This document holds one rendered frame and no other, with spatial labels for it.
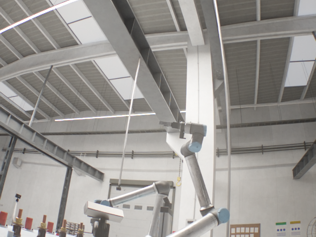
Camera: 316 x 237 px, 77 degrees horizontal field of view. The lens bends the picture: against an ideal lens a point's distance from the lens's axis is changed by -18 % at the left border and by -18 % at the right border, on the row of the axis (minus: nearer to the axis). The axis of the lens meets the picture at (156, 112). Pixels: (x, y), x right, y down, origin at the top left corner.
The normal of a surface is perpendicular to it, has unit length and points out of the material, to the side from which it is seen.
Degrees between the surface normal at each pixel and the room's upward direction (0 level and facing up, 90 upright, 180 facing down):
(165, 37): 90
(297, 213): 90
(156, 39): 90
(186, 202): 90
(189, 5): 180
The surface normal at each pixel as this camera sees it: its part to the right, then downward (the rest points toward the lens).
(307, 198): -0.30, -0.48
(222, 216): 0.47, -0.45
